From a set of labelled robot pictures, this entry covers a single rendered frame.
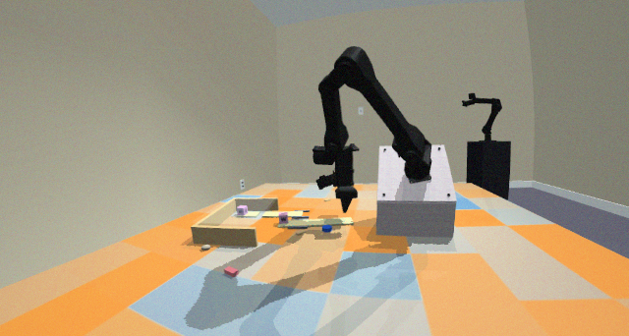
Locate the tan open-top box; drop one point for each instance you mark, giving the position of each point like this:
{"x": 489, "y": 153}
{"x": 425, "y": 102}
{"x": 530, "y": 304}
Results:
{"x": 233, "y": 222}

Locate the pink rectangular block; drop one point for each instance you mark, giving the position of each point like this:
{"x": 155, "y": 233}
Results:
{"x": 231, "y": 271}

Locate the pink labelled cube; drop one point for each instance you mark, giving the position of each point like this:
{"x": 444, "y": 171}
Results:
{"x": 283, "y": 218}

